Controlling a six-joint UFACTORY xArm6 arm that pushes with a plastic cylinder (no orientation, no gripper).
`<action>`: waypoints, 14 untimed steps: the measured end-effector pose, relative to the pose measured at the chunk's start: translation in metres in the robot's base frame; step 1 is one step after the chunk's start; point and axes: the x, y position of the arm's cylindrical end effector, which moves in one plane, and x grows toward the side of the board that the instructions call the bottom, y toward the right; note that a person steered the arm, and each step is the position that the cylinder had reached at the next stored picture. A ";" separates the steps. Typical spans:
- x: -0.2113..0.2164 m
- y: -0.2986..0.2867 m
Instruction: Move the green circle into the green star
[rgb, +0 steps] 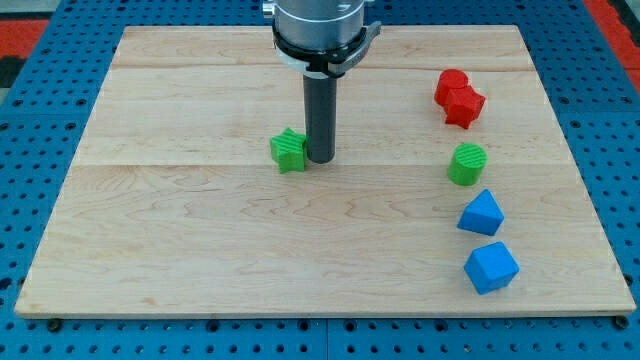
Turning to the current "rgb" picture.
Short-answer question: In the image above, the blue triangular prism block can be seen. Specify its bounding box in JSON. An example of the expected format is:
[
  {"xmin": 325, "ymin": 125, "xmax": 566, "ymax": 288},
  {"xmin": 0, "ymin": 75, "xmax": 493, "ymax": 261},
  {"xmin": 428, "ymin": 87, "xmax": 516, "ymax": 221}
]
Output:
[{"xmin": 457, "ymin": 189, "xmax": 505, "ymax": 236}]

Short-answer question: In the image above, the red star block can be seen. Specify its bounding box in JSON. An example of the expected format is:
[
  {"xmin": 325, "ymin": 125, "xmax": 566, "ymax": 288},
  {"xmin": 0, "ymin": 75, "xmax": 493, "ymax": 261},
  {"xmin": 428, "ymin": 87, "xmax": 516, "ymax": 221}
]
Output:
[{"xmin": 444, "ymin": 86, "xmax": 486, "ymax": 129}]

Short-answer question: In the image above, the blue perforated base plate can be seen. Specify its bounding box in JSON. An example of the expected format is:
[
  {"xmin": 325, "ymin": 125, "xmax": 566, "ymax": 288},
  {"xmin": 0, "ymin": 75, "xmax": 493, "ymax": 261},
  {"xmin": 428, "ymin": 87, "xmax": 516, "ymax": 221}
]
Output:
[{"xmin": 1, "ymin": 0, "xmax": 639, "ymax": 359}]

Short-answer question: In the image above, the green cylinder block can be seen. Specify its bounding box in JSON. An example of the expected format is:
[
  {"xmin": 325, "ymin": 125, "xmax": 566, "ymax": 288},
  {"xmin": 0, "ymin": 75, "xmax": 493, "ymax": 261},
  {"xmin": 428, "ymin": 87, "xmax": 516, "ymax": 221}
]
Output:
[{"xmin": 447, "ymin": 143, "xmax": 488, "ymax": 186}]

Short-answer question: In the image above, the light wooden board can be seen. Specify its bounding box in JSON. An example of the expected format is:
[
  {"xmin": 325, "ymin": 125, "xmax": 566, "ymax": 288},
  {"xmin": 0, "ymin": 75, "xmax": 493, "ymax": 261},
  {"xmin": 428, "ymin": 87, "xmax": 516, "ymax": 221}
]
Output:
[{"xmin": 15, "ymin": 25, "xmax": 636, "ymax": 319}]

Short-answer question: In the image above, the green star block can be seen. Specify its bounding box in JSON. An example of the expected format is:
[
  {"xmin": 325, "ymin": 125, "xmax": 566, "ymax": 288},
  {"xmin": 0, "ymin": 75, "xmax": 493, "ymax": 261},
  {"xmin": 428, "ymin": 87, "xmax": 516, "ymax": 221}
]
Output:
[{"xmin": 270, "ymin": 128, "xmax": 306, "ymax": 173}]

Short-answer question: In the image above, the blue cube block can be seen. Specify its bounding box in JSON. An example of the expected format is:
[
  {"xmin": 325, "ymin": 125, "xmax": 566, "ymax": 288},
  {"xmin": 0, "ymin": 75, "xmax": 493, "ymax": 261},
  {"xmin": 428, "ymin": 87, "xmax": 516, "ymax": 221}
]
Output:
[{"xmin": 464, "ymin": 241, "xmax": 520, "ymax": 295}]

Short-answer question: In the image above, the red cylinder block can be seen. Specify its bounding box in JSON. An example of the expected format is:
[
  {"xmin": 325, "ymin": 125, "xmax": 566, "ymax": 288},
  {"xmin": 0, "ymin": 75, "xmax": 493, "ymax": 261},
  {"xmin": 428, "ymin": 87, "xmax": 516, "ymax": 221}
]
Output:
[{"xmin": 434, "ymin": 69, "xmax": 469, "ymax": 106}]

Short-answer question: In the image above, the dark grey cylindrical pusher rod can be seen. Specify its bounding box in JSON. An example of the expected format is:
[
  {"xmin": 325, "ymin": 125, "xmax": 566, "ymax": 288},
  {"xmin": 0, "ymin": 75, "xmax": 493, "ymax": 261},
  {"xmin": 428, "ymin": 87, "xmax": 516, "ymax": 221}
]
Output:
[{"xmin": 303, "ymin": 76, "xmax": 337, "ymax": 164}]

